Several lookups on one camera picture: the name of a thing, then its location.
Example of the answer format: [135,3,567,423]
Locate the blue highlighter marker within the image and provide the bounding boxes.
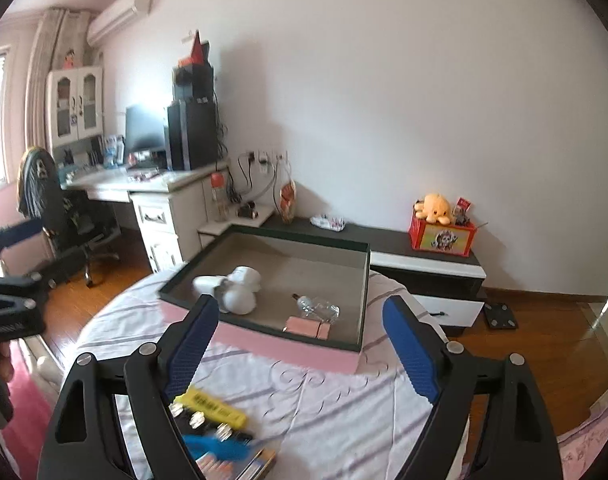
[182,434,252,462]

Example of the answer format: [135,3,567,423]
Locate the yellow highlighter marker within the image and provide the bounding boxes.
[174,386,249,430]

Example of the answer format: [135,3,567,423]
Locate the blue and gold lighter box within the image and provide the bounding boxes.
[235,448,277,480]

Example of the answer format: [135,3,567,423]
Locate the white plush toy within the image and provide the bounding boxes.
[218,266,261,315]

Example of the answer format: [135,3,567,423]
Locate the clear glass bottle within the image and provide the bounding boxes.
[292,294,341,324]

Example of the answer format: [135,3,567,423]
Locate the pink block figure toy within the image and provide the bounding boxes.
[195,453,233,480]

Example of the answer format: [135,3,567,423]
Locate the white power adapter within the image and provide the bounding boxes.
[192,275,232,301]

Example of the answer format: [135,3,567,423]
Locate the person's left hand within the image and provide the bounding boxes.
[0,341,14,384]

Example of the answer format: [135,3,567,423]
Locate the black office chair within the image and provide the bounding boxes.
[17,146,120,288]

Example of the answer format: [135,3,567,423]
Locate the black bathroom scale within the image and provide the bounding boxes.
[483,302,519,330]

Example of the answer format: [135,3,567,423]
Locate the white desk with drawers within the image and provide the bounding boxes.
[62,160,228,272]

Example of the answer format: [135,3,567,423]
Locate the white glass door cabinet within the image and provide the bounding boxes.
[46,66,103,150]

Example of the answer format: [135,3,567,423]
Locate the low black white tv cabinet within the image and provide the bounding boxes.
[197,201,488,337]

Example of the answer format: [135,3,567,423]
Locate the black computer monitor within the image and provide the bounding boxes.
[125,105,166,154]

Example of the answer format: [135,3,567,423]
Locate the bottle with red cap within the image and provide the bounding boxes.
[211,171,229,222]

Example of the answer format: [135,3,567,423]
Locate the white patterned tablecloth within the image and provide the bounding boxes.
[65,271,432,479]

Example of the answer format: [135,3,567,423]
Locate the black computer tower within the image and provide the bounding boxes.
[166,101,220,171]

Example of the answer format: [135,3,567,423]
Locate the small black device on shelf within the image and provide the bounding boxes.
[237,200,258,220]

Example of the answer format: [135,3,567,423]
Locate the red toy storage box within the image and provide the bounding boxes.
[408,216,478,257]

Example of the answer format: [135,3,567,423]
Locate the beige curtain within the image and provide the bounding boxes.
[24,8,92,148]

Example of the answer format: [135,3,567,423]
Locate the pink small box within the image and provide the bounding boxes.
[283,316,331,340]

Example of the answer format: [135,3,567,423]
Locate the black box on tower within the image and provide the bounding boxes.
[173,63,215,102]

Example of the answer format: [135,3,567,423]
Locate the yellow octopus plush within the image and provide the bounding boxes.
[413,193,453,226]

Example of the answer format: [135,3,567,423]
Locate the orange patterned glass vase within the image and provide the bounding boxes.
[279,180,296,224]

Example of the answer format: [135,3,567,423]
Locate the pink and green storage box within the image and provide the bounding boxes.
[159,226,370,374]

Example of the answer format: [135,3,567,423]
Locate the red triangular paper item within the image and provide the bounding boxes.
[178,30,209,67]

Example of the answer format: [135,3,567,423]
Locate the snack packet on cabinet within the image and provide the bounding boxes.
[309,214,346,232]

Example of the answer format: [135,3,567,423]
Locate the white air conditioner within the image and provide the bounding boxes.
[87,0,153,47]

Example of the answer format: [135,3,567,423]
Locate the wall power outlet with cables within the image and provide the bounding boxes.
[223,151,292,209]

